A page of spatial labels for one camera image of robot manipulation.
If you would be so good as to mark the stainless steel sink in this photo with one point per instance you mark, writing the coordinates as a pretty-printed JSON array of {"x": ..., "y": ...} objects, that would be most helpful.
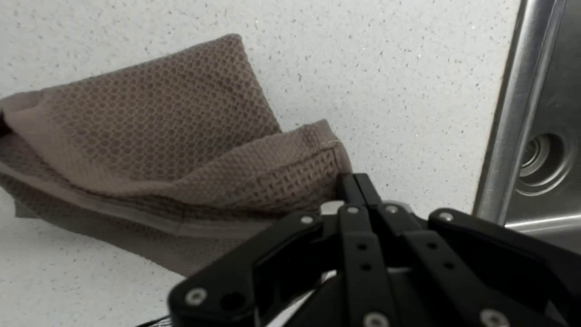
[{"x": 530, "y": 178}]

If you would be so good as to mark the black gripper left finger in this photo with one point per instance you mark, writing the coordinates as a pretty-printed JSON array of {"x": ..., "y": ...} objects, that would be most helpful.
[{"x": 336, "y": 256}]

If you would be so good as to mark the brown towel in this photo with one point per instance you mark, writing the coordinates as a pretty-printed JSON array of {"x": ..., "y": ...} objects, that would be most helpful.
[{"x": 176, "y": 160}]

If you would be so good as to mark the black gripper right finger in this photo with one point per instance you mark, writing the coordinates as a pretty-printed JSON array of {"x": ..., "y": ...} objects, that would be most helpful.
[{"x": 481, "y": 271}]

